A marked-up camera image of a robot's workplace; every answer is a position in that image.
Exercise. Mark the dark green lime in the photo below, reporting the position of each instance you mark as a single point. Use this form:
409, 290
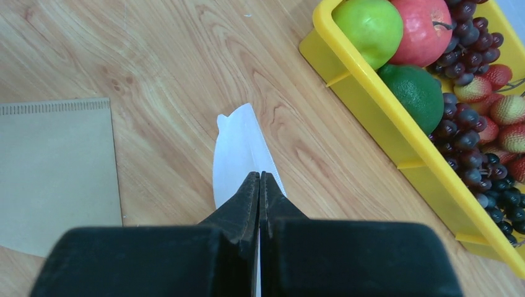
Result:
417, 91

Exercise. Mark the light green apple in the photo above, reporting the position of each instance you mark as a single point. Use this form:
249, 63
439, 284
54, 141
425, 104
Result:
374, 27

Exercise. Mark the purple grape bunch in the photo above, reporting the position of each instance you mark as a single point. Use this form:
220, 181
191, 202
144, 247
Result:
471, 48

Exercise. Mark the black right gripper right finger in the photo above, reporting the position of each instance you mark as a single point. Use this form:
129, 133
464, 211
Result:
312, 257

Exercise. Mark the dark grape bunch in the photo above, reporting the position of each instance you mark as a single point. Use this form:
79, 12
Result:
458, 138

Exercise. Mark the pink red apple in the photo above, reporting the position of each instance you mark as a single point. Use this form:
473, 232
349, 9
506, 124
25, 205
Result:
427, 31

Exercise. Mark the red cherries bunch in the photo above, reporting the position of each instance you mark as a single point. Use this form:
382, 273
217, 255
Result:
489, 95

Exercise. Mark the white paper coffee filter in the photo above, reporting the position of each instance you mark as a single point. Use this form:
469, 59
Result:
240, 148

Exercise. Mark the yellow plastic fruit tray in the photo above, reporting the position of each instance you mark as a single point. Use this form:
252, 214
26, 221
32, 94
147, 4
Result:
360, 89

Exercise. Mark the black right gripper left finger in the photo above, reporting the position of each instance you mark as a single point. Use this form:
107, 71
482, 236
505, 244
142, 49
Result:
216, 257

